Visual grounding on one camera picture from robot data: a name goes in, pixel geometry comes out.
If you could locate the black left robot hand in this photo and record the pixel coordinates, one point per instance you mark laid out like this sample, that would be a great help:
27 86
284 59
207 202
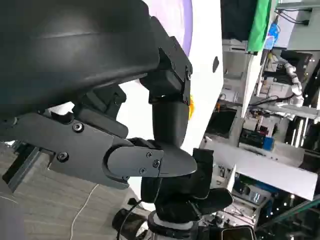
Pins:
75 50

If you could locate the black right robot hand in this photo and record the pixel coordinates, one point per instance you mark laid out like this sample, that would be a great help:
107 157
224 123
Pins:
185 197

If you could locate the white workshop desk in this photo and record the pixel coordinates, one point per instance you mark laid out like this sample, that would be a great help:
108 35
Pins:
262 165

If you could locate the orange and white bread roll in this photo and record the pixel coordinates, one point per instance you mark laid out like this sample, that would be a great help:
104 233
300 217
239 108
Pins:
192 107

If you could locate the blue box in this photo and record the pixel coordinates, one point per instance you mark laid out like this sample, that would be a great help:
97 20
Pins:
268 143

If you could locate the lilac plate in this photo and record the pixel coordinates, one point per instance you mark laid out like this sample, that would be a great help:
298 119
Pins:
172 17

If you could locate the black round table grommet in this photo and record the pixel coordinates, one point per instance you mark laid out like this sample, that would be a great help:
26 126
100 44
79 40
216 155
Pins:
215 64

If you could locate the green cloth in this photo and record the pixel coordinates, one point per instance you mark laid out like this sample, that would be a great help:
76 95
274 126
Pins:
258 27

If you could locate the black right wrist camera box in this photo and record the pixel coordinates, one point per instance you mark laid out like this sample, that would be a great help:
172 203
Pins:
237 233

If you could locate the metal frame rail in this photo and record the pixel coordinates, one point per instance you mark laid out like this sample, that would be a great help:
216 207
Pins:
20 167

